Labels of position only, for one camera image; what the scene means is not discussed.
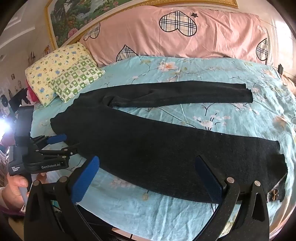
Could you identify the green white checkered pillow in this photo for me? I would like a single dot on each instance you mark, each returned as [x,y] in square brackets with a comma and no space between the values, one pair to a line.
[72,80]

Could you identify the yellow cartoon print pillow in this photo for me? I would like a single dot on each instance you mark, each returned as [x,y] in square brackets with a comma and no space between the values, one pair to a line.
[51,66]

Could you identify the gold framed landscape painting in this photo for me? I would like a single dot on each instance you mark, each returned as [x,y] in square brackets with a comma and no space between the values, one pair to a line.
[68,20]

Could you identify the black knit pants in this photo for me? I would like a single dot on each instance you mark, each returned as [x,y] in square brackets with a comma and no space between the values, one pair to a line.
[160,156]

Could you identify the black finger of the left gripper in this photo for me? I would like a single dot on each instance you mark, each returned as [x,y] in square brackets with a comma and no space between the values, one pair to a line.
[69,150]

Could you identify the person's left hand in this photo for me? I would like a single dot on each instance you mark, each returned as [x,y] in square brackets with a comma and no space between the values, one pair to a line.
[11,197]

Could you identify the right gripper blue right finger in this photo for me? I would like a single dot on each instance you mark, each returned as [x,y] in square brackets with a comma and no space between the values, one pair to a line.
[210,178]

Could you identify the turquoise floral bed sheet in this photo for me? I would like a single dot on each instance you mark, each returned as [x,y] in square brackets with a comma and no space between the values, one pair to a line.
[271,115]

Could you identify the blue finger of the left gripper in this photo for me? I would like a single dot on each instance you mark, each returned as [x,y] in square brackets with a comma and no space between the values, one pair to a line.
[50,140]

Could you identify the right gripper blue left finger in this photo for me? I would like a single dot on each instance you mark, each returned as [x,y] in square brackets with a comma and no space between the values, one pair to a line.
[82,177]

